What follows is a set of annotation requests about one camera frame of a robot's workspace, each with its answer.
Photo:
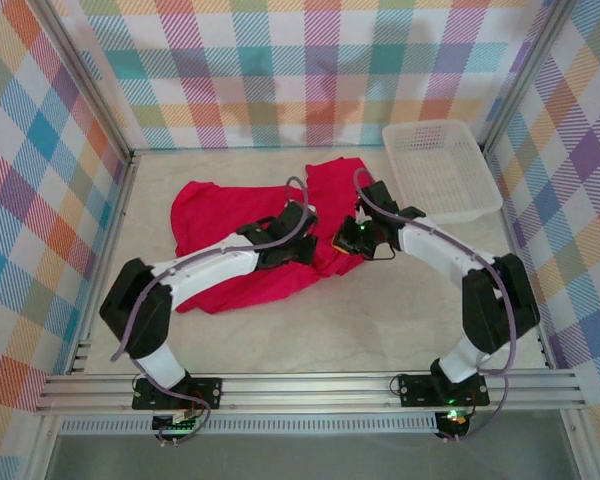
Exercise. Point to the red t-shirt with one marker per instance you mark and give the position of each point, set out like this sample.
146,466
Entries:
220,210

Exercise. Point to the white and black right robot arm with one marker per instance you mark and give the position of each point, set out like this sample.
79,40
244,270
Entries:
440,245

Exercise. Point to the white perforated plastic basket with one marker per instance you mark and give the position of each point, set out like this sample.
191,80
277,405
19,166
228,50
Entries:
440,165

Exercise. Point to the long aluminium base rail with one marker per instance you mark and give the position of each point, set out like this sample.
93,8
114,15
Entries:
305,392

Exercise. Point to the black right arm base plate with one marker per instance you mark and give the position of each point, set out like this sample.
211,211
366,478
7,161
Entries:
420,390

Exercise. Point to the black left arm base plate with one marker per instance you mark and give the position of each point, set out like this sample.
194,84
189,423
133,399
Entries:
205,392

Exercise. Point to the aluminium frame post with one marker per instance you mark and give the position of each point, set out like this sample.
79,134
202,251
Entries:
530,75
87,85

